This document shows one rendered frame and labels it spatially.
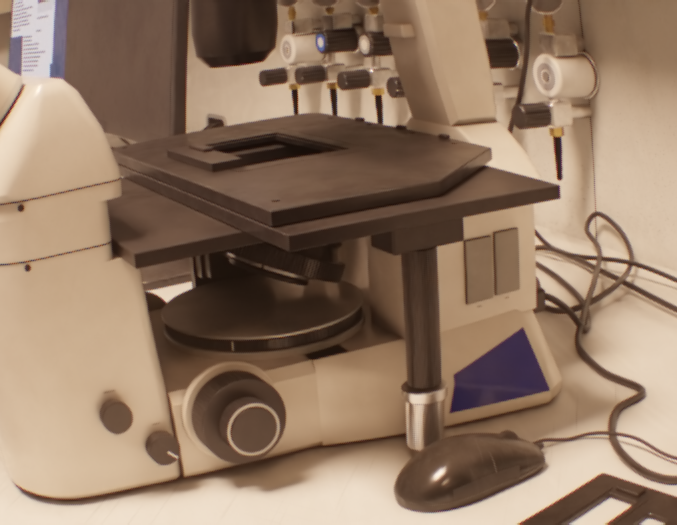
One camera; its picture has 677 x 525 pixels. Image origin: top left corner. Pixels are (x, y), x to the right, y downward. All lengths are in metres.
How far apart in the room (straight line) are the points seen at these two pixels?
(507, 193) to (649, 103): 0.53
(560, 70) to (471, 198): 0.56
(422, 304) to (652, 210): 0.55
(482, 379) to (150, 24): 0.55
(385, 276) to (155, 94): 0.41
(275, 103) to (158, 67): 0.97
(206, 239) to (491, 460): 0.23
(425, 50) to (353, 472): 0.34
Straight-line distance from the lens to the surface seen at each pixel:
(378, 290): 0.83
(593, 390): 0.89
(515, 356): 0.85
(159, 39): 1.12
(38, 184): 0.68
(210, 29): 0.79
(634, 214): 1.26
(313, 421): 0.80
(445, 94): 0.88
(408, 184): 0.69
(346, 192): 0.68
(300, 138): 0.91
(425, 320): 0.74
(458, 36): 0.88
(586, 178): 1.32
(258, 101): 2.14
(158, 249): 0.67
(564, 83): 1.24
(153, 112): 1.14
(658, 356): 0.96
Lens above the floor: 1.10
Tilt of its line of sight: 16 degrees down
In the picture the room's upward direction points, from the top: 4 degrees counter-clockwise
